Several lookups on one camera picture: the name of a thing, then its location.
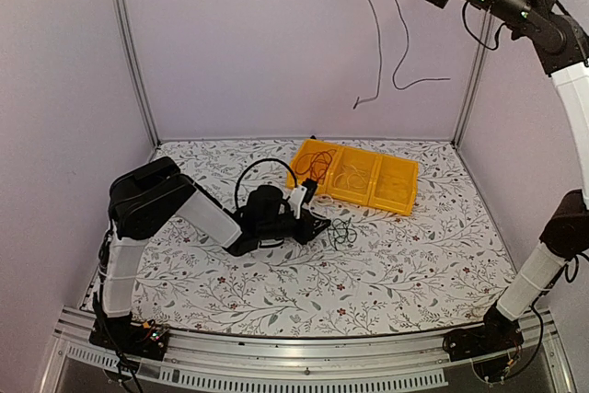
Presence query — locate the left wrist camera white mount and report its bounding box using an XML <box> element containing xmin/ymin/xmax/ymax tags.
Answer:
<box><xmin>287</xmin><ymin>179</ymin><xmax>318</xmax><ymax>219</ymax></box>

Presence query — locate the aluminium frame post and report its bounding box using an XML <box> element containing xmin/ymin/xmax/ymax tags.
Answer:
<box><xmin>452</xmin><ymin>11</ymin><xmax>498</xmax><ymax>150</ymax></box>
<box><xmin>112</xmin><ymin>0</ymin><xmax>161</xmax><ymax>148</ymax></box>

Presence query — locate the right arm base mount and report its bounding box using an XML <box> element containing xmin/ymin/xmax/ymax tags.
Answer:
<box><xmin>442</xmin><ymin>303</ymin><xmax>524</xmax><ymax>383</ymax></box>

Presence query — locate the yellow bin compartment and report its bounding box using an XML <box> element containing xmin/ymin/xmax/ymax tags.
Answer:
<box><xmin>290</xmin><ymin>139</ymin><xmax>343</xmax><ymax>194</ymax></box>
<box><xmin>328</xmin><ymin>146</ymin><xmax>379</xmax><ymax>206</ymax></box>

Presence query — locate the right aluminium frame post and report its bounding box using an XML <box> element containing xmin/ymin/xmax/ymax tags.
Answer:
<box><xmin>452</xmin><ymin>11</ymin><xmax>498</xmax><ymax>150</ymax></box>

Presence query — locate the black thin cable tangle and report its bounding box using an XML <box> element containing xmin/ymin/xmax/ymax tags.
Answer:
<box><xmin>329</xmin><ymin>216</ymin><xmax>358</xmax><ymax>251</ymax></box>

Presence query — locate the aluminium front rail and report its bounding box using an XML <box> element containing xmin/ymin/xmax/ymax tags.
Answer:
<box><xmin>40</xmin><ymin>307</ymin><xmax>581</xmax><ymax>392</ymax></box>

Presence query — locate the left aluminium frame post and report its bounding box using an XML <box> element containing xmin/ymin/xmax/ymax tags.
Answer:
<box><xmin>112</xmin><ymin>0</ymin><xmax>161</xmax><ymax>148</ymax></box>

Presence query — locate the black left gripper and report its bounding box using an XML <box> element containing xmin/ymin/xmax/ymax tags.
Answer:
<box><xmin>258</xmin><ymin>209</ymin><xmax>331</xmax><ymax>246</ymax></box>

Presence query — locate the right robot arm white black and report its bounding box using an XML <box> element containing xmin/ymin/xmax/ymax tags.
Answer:
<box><xmin>426</xmin><ymin>0</ymin><xmax>588</xmax><ymax>353</ymax></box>

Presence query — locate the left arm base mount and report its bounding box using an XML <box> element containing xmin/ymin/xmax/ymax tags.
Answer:
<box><xmin>89</xmin><ymin>315</ymin><xmax>170</xmax><ymax>361</ymax></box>

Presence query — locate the dark red cable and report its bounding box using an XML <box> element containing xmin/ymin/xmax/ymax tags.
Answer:
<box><xmin>294</xmin><ymin>148</ymin><xmax>340</xmax><ymax>185</ymax></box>

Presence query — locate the yellow bin far compartment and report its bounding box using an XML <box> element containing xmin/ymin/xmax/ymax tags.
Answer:
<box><xmin>290</xmin><ymin>139</ymin><xmax>343</xmax><ymax>194</ymax></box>

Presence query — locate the floral patterned table mat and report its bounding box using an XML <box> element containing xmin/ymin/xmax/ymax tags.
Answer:
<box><xmin>131</xmin><ymin>140</ymin><xmax>514</xmax><ymax>337</ymax></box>

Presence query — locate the dark green black cable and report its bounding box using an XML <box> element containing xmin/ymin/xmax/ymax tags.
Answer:
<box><xmin>352</xmin><ymin>0</ymin><xmax>451</xmax><ymax>110</ymax></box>

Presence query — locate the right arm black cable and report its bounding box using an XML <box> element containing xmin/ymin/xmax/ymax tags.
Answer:
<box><xmin>462</xmin><ymin>1</ymin><xmax>505</xmax><ymax>52</ymax></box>

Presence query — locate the yellow bin middle compartment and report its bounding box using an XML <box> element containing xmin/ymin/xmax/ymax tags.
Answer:
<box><xmin>328</xmin><ymin>146</ymin><xmax>379</xmax><ymax>206</ymax></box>

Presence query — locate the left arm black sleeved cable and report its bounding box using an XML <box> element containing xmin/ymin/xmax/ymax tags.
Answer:
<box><xmin>234</xmin><ymin>157</ymin><xmax>300</xmax><ymax>214</ymax></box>

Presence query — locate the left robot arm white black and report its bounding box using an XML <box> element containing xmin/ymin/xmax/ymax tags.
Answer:
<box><xmin>94</xmin><ymin>156</ymin><xmax>331</xmax><ymax>351</ymax></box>

